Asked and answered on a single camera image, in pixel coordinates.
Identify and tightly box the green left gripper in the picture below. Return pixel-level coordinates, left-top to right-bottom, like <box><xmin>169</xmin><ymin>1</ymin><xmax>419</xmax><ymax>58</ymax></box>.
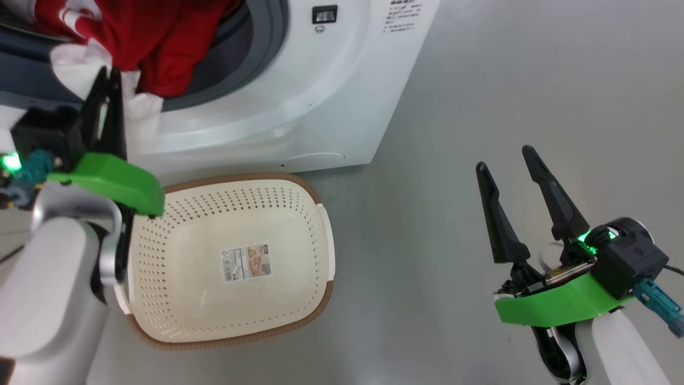
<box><xmin>46</xmin><ymin>67</ymin><xmax>166</xmax><ymax>218</ymax></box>

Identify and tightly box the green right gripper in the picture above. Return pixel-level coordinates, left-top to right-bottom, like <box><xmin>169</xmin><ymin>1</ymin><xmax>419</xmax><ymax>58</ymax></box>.
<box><xmin>475</xmin><ymin>145</ymin><xmax>638</xmax><ymax>327</ymax></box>

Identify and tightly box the white garment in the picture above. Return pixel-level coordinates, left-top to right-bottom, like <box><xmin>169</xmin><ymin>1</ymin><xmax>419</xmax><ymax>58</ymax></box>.
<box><xmin>51</xmin><ymin>38</ymin><xmax>164</xmax><ymax>156</ymax></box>

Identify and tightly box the red garment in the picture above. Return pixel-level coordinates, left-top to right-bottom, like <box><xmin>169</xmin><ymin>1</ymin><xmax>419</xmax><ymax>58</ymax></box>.
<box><xmin>29</xmin><ymin>0</ymin><xmax>241</xmax><ymax>98</ymax></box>

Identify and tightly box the grey rubber door gasket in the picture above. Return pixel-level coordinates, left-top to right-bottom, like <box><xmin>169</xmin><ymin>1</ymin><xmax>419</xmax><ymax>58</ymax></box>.
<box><xmin>0</xmin><ymin>0</ymin><xmax>290</xmax><ymax>113</ymax></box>

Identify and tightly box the cream perforated laundry basket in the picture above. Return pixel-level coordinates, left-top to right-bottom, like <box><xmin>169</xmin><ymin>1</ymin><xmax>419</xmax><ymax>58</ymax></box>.
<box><xmin>115</xmin><ymin>172</ymin><xmax>336</xmax><ymax>351</ymax></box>

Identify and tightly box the white front-load washing machine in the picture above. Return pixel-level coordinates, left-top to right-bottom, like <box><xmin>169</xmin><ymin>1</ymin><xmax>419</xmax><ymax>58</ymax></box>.
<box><xmin>0</xmin><ymin>0</ymin><xmax>441</xmax><ymax>175</ymax></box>

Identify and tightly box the paper product sticker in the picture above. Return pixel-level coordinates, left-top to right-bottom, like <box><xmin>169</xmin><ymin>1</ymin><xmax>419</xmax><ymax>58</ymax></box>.
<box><xmin>222</xmin><ymin>244</ymin><xmax>272</xmax><ymax>283</ymax></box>

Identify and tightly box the round white filter cover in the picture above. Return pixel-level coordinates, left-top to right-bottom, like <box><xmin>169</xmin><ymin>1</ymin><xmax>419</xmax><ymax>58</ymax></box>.
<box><xmin>282</xmin><ymin>152</ymin><xmax>346</xmax><ymax>167</ymax></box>

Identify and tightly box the teal left camera connector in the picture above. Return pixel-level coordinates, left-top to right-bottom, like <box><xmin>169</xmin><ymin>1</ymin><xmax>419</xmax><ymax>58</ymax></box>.
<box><xmin>10</xmin><ymin>150</ymin><xmax>55</xmax><ymax>209</ymax></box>

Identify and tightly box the teal camera connector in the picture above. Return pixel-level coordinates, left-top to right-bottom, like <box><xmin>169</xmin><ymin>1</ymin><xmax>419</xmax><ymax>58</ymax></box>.
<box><xmin>10</xmin><ymin>150</ymin><xmax>55</xmax><ymax>209</ymax></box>
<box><xmin>635</xmin><ymin>278</ymin><xmax>684</xmax><ymax>339</ymax></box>

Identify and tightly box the teal right camera connector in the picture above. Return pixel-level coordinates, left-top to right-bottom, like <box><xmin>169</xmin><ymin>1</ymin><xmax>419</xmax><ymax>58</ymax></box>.
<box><xmin>635</xmin><ymin>278</ymin><xmax>684</xmax><ymax>339</ymax></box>

